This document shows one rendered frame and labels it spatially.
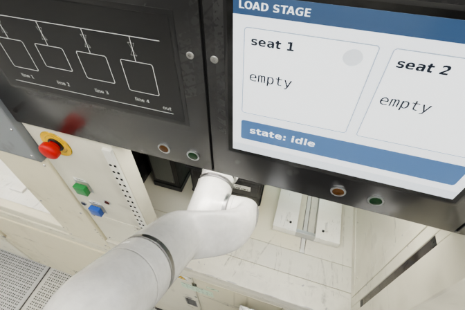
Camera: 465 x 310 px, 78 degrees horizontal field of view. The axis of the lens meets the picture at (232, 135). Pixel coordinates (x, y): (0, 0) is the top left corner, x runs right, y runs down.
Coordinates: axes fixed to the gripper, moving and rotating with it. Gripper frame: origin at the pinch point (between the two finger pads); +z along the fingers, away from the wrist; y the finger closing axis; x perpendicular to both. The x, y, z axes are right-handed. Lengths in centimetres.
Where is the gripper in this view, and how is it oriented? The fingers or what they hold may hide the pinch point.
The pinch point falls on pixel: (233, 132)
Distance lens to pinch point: 81.1
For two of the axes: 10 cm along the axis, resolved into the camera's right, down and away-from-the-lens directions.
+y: 9.7, 1.8, -1.7
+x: 0.0, -6.9, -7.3
